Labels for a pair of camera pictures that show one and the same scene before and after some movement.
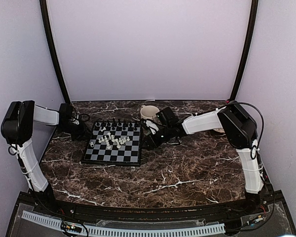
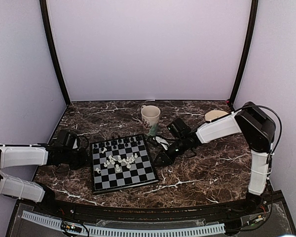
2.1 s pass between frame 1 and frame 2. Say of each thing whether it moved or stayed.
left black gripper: moved
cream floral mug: stayed
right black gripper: moved
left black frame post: stayed
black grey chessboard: moved
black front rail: stayed
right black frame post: stayed
